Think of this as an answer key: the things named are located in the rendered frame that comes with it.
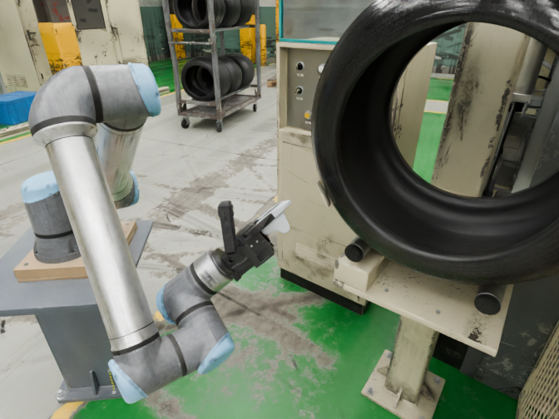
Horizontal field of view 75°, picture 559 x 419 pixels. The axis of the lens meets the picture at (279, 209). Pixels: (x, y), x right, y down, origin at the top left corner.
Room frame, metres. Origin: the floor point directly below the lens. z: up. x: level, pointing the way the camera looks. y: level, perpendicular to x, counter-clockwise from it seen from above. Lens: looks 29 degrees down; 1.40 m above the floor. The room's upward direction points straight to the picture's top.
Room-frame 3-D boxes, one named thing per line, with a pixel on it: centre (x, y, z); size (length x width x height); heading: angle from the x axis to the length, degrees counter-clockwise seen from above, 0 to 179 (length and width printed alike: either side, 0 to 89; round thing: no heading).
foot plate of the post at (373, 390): (0.96, -0.52, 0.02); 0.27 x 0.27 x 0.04; 54
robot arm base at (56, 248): (1.06, 0.76, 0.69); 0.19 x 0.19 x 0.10
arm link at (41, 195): (1.07, 0.76, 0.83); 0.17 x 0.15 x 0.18; 127
